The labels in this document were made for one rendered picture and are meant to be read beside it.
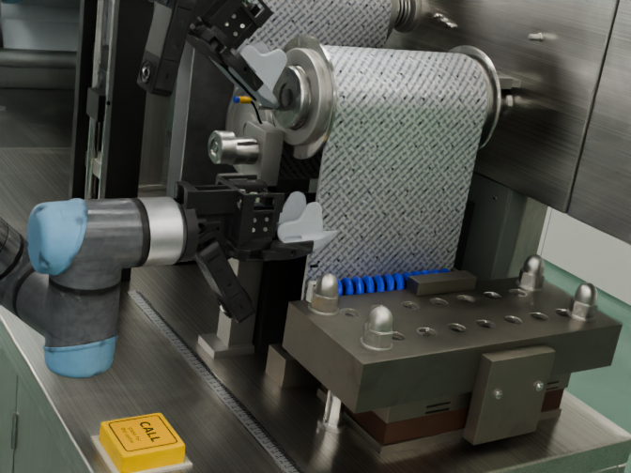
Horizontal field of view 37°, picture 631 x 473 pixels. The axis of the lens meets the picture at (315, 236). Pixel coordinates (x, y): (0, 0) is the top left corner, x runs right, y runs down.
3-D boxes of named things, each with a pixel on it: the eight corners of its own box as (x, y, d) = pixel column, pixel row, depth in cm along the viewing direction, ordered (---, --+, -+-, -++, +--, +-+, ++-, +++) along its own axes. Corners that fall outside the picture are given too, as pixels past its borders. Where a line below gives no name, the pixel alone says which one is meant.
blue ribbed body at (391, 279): (308, 301, 117) (313, 275, 116) (443, 286, 129) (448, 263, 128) (323, 312, 115) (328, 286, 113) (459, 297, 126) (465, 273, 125)
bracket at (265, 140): (193, 343, 126) (220, 120, 116) (237, 338, 130) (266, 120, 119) (209, 360, 122) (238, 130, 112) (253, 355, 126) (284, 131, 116)
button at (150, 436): (98, 440, 101) (100, 420, 100) (159, 430, 105) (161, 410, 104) (120, 477, 96) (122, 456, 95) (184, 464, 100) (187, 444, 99)
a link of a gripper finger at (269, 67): (314, 82, 111) (265, 27, 106) (282, 119, 111) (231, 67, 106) (301, 77, 114) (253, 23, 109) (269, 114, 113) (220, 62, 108)
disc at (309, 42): (264, 141, 122) (278, 24, 117) (267, 141, 122) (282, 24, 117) (323, 174, 110) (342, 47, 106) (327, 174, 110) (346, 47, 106)
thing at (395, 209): (301, 290, 117) (323, 145, 111) (448, 275, 129) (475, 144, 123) (303, 292, 117) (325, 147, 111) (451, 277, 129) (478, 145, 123)
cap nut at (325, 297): (301, 304, 111) (307, 268, 109) (328, 301, 113) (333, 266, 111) (317, 317, 108) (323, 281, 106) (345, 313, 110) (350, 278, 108)
